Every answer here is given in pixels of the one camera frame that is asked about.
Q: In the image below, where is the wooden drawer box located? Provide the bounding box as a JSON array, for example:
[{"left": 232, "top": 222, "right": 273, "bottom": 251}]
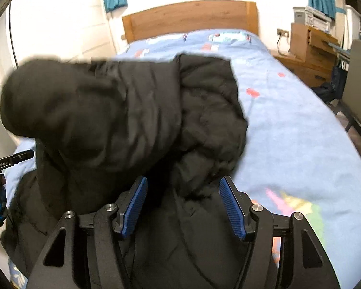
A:
[{"left": 290, "top": 23, "right": 339, "bottom": 71}]

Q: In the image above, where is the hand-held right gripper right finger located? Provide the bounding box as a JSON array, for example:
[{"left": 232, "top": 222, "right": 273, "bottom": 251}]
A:
[{"left": 219, "top": 175, "right": 340, "bottom": 289}]

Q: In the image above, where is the black hooded puffer coat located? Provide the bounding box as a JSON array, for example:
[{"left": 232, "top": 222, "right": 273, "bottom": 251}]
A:
[{"left": 0, "top": 53, "right": 278, "bottom": 289}]

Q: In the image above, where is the white printer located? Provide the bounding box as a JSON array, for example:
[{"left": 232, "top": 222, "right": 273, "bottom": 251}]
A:
[{"left": 293, "top": 6, "right": 332, "bottom": 31}]

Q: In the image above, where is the white wardrobe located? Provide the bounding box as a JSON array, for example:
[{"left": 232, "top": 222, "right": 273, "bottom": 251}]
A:
[{"left": 6, "top": 0, "right": 124, "bottom": 148}]

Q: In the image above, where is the dark bag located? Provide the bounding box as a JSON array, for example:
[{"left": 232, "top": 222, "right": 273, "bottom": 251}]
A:
[{"left": 312, "top": 82, "right": 335, "bottom": 103}]

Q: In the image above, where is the bed with blue patterned sheet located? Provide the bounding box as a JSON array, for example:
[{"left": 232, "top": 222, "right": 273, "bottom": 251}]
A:
[{"left": 1, "top": 29, "right": 361, "bottom": 289}]

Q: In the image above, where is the black power cable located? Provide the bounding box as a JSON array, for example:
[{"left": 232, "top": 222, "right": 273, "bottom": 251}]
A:
[{"left": 276, "top": 34, "right": 290, "bottom": 57}]

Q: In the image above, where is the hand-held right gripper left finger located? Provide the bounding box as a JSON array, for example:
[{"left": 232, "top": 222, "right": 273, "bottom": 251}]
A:
[{"left": 27, "top": 176, "right": 148, "bottom": 289}]

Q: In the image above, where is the wooden headboard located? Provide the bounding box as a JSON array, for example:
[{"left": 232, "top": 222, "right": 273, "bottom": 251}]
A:
[{"left": 122, "top": 1, "right": 259, "bottom": 43}]

